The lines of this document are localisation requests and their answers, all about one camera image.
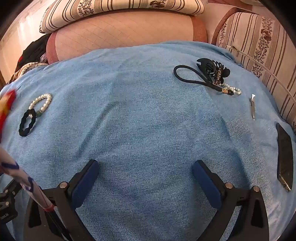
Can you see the red cardboard box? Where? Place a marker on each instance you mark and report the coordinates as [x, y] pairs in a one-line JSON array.
[[5, 109]]

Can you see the black hair claw clip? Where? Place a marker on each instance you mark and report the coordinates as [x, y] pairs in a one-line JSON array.
[[211, 67]]

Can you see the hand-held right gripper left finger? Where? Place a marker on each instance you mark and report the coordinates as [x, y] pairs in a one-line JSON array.
[[84, 183]]

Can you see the blue towel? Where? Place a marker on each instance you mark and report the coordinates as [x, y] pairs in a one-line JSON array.
[[143, 120]]

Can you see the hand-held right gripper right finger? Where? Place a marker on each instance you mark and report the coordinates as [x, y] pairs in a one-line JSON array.
[[205, 183]]

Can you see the pile of dark clothes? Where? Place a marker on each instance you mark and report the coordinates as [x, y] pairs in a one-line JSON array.
[[34, 53]]

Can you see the small metal hair clip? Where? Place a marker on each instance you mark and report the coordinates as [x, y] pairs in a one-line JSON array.
[[252, 107]]

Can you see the black smartphone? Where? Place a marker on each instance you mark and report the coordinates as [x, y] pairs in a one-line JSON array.
[[284, 153]]

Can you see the striped floral sofa back cushion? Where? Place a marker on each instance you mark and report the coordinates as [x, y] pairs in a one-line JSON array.
[[261, 46]]

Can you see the long striped floral cushion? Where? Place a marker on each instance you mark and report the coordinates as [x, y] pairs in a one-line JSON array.
[[111, 11]]

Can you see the pink sofa bolster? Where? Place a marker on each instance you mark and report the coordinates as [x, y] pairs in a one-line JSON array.
[[124, 32]]

